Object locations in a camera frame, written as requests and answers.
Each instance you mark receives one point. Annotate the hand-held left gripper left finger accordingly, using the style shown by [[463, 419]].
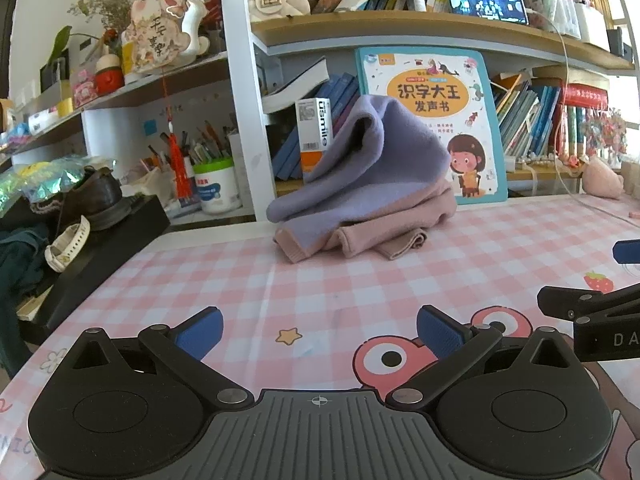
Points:
[[200, 334]]

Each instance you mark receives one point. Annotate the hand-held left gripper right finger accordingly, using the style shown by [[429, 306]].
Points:
[[440, 334]]

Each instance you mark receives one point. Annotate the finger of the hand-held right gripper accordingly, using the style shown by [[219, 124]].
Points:
[[565, 301], [627, 252]]

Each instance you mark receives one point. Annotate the purple and pink sweater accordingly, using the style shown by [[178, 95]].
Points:
[[390, 160]]

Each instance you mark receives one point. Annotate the pink plush toy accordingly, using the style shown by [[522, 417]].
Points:
[[602, 180]]

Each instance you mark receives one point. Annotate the black box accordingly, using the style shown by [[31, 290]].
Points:
[[110, 255]]

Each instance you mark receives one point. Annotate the colourful paper flower bunch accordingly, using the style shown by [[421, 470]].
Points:
[[605, 132]]

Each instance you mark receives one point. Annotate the white plastic tub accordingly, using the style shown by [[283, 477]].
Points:
[[217, 187]]

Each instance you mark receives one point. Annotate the white wristwatch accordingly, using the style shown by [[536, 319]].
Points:
[[67, 247]]

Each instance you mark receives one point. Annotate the brown leather shoe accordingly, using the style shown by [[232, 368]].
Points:
[[100, 195]]

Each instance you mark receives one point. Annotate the row of thin colourful books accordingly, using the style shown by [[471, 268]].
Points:
[[525, 115]]

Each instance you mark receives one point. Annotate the bundle of pens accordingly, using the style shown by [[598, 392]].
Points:
[[200, 145]]

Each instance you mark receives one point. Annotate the dark green cloth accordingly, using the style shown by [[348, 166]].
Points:
[[20, 270]]

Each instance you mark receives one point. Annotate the iridescent plastic bag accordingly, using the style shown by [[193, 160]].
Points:
[[50, 177]]

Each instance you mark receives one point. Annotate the white wooden bookshelf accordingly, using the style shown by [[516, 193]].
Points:
[[240, 110]]

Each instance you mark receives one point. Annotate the white and orange carton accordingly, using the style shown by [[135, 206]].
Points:
[[315, 130]]

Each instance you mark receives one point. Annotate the children's picture book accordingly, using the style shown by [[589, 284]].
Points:
[[430, 90]]

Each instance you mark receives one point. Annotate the row of blue books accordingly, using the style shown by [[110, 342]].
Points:
[[345, 92]]

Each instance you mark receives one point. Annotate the thick open book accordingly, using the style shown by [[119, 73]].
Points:
[[295, 90]]

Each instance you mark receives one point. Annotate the red round doll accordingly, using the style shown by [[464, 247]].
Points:
[[109, 76]]

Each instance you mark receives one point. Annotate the phone with lit screen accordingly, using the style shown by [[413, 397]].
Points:
[[487, 6]]

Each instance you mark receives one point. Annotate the fabric charm with red tassel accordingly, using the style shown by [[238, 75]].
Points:
[[152, 30]]

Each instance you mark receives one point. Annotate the white ceramic figurine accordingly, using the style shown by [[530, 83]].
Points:
[[192, 22]]

